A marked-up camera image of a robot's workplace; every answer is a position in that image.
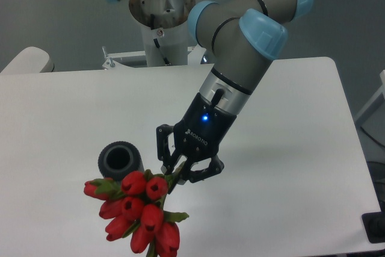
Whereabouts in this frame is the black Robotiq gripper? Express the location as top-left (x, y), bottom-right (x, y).
top-left (156, 91), bottom-right (236, 194)

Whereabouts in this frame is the red tulip bouquet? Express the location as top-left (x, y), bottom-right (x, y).
top-left (84, 166), bottom-right (189, 256)

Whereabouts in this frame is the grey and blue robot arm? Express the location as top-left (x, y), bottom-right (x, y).
top-left (107, 0), bottom-right (313, 184)

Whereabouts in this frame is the dark grey ribbed vase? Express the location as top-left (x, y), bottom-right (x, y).
top-left (97, 141), bottom-right (144, 181)

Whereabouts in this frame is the beige chair armrest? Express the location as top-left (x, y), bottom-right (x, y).
top-left (1, 46), bottom-right (55, 75)

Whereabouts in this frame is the black pedestal cable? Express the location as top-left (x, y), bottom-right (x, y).
top-left (150, 13), bottom-right (171, 66)

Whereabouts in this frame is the white metal base frame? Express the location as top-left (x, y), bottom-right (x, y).
top-left (100, 45), bottom-right (216, 70)

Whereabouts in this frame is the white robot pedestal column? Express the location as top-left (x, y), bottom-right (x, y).
top-left (129, 0), bottom-right (196, 67)

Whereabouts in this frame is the white furniture frame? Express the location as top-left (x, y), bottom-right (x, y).
top-left (354, 69), bottom-right (385, 146)

